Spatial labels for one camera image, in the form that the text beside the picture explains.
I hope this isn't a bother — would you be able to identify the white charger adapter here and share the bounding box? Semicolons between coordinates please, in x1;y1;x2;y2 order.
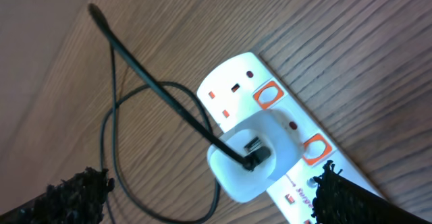
207;109;304;203

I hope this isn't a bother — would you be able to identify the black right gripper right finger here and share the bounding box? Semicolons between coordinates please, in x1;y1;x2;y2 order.
311;160;429;224

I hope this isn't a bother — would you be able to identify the white power strip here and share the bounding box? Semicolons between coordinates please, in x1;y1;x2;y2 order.
197;52;377;223

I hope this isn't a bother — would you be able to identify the black charger cable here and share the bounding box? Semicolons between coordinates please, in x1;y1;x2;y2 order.
87;3;272;224

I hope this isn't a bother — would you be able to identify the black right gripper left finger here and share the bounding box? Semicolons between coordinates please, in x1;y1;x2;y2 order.
1;167;115;224

